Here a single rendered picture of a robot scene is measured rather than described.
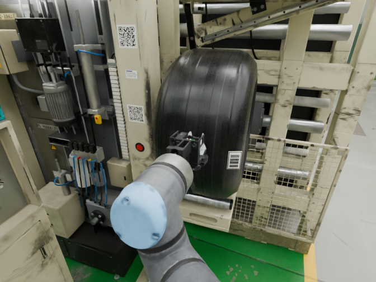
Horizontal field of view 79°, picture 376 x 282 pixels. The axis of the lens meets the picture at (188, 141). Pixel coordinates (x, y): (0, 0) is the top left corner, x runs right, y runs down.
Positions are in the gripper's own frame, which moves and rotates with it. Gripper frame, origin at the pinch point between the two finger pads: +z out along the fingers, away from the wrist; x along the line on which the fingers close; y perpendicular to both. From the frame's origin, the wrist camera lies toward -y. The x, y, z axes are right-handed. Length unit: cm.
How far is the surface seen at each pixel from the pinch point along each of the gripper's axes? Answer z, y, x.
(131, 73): 19.1, 17.3, 32.8
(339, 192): 178, -105, -104
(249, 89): 12.5, 15.6, -11.7
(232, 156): 2.2, -2.6, -9.7
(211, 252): 71, -116, 5
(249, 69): 18.4, 20.9, -10.6
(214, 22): 57, 38, 10
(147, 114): 21.0, 1.2, 27.6
